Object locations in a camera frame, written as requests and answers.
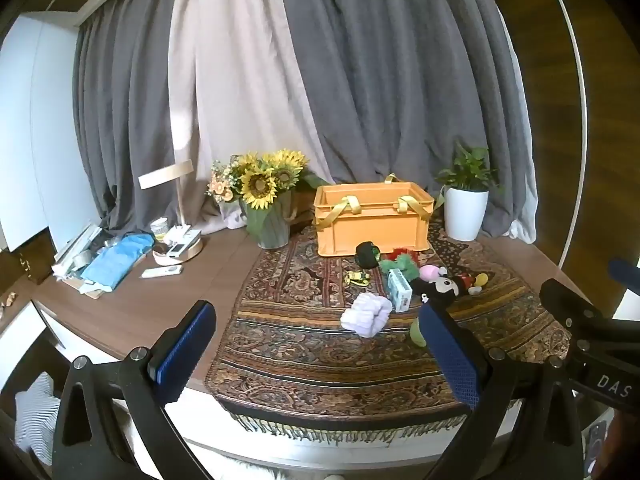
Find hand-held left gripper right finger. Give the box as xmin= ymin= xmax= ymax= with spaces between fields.
xmin=417 ymin=302 xmax=586 ymax=480

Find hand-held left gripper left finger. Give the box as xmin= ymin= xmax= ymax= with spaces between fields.
xmin=51 ymin=300 xmax=218 ymax=480

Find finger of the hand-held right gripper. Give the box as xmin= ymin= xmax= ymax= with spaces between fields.
xmin=539 ymin=279 xmax=617 ymax=343
xmin=608 ymin=258 xmax=640 ymax=287

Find black mouse plush toy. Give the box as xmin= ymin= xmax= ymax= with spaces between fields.
xmin=412 ymin=272 xmax=489 ymax=307

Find white tissue pack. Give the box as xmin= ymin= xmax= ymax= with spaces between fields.
xmin=386 ymin=268 xmax=414 ymax=314

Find white fuzzy socks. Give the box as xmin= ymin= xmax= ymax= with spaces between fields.
xmin=340 ymin=293 xmax=394 ymax=337

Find green plush toy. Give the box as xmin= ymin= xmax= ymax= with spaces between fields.
xmin=409 ymin=316 xmax=429 ymax=349
xmin=378 ymin=254 xmax=421 ymax=281

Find orange crate with yellow handles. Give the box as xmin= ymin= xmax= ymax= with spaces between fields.
xmin=313 ymin=173 xmax=436 ymax=257

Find blue cloth pack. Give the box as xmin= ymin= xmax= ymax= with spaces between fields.
xmin=80 ymin=232 xmax=156 ymax=294

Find white box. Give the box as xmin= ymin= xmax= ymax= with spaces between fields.
xmin=164 ymin=225 xmax=202 ymax=245

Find patterned fringed table runner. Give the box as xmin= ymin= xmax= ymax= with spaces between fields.
xmin=205 ymin=219 xmax=574 ymax=450

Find black and green roll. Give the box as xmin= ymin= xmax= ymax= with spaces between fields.
xmin=355 ymin=241 xmax=381 ymax=269

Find potted plant in white pot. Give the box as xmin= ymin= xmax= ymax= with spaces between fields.
xmin=433 ymin=141 xmax=502 ymax=242

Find white desk lamp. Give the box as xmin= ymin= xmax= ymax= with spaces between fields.
xmin=138 ymin=159 xmax=204 ymax=266

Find stack of white boards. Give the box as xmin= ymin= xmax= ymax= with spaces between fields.
xmin=52 ymin=222 xmax=104 ymax=279

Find green ribbed vase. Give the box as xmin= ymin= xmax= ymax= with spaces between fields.
xmin=240 ymin=191 xmax=294 ymax=250

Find peach flower bunch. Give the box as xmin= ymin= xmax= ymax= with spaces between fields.
xmin=206 ymin=159 xmax=243 ymax=207

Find striped grey cloth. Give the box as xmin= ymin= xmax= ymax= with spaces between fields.
xmin=14 ymin=372 xmax=64 ymax=467

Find dark wooden box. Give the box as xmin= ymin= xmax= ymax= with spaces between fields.
xmin=289 ymin=189 xmax=319 ymax=234

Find dark wooden cabinet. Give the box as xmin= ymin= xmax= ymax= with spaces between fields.
xmin=0 ymin=232 xmax=57 ymax=287

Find sunflower bouquet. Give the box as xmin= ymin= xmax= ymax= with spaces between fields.
xmin=235 ymin=148 xmax=332 ymax=211

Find grey curtain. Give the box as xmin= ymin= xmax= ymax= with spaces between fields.
xmin=72 ymin=0 xmax=203 ymax=233
xmin=275 ymin=0 xmax=538 ymax=247

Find white wardrobe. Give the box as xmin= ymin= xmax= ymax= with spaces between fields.
xmin=0 ymin=12 xmax=101 ymax=252

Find beige curtain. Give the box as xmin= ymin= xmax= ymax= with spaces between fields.
xmin=167 ymin=0 xmax=332 ymax=235

